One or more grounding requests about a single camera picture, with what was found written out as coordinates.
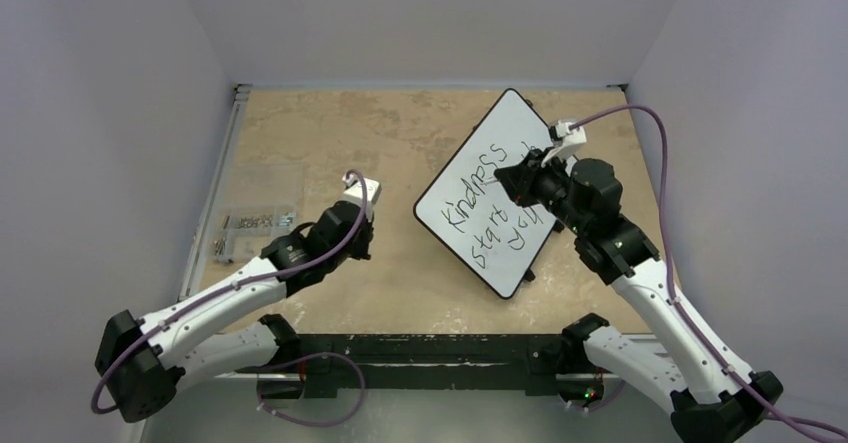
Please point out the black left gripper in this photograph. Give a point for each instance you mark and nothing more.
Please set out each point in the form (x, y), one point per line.
(362, 250)

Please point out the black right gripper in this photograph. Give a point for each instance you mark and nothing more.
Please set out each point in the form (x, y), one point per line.
(520, 181)

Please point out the white whiteboard black frame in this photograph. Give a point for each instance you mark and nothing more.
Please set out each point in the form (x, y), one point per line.
(496, 239)

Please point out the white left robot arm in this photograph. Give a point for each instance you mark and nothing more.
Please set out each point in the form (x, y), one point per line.
(144, 362)

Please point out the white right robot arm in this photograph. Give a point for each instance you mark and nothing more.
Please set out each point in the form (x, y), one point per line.
(709, 393)

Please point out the clear box of screws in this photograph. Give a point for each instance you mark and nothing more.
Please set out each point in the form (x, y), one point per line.
(260, 203)

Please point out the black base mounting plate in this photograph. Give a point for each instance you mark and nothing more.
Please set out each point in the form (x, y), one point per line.
(320, 365)

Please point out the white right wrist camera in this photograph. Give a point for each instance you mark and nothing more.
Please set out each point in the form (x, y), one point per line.
(567, 138)

